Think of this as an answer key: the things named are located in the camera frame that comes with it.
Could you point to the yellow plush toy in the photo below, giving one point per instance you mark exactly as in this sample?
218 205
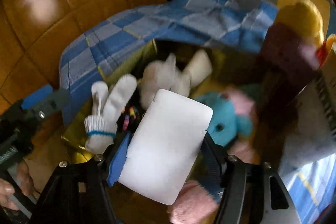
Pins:
302 19
329 41

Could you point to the white metal tin can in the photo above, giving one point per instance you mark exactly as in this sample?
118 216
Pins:
328 92

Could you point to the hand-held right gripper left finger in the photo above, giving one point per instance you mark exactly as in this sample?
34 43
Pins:
118 161

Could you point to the pink towel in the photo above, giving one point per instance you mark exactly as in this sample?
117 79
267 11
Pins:
194 203

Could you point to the yellow cardboard box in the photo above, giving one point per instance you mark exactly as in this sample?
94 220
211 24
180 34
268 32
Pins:
204 69

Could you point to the teal plush toy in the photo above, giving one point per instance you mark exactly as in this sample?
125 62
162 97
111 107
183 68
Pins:
225 119

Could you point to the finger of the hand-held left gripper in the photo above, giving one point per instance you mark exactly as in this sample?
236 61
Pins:
44 102

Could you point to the person's left hand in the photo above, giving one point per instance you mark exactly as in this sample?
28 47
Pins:
15 187

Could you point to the wooden wardrobe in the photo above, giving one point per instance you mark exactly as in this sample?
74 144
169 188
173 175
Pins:
78 16

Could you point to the white plastic bag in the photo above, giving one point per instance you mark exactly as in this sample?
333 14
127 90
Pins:
160 79

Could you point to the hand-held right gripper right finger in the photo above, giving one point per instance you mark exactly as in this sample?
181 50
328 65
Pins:
210 161

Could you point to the white foam block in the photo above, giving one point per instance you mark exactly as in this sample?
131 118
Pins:
165 148

